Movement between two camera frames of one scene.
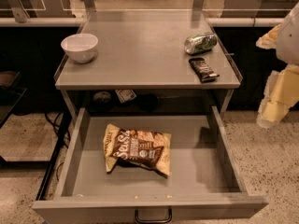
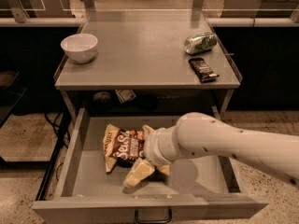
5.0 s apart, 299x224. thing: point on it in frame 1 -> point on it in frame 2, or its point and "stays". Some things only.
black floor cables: (61, 125) stays
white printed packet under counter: (124, 95) stays
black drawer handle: (167, 220) stays
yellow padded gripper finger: (268, 41) -> (147, 129)
